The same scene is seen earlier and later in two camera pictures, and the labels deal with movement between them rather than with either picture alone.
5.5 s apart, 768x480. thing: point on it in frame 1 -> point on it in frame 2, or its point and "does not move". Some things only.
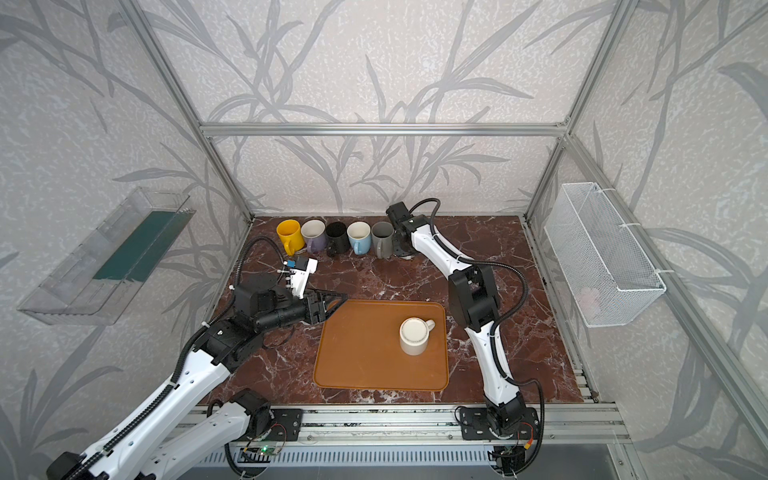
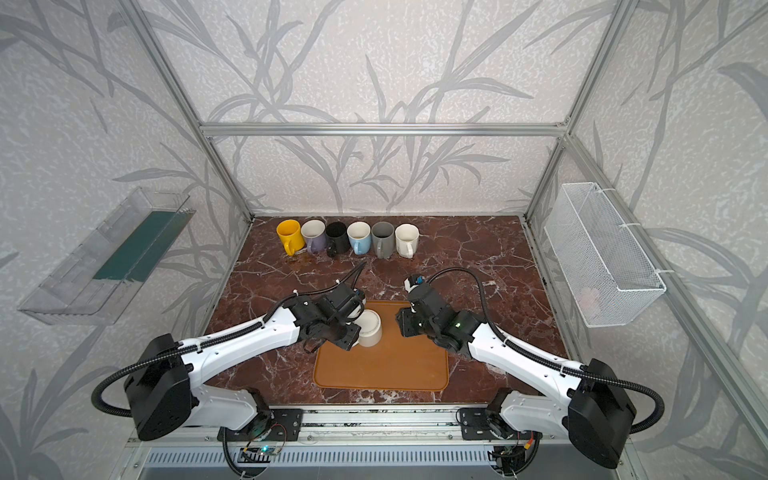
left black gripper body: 314,308 -> 347,318
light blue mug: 359,234 does not move
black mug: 337,238 does not move
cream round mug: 414,335 -> 371,328
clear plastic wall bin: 98,283 does not move
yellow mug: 290,234 does not move
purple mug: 315,235 does not move
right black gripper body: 397,238 -> 407,321
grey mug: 382,233 does not move
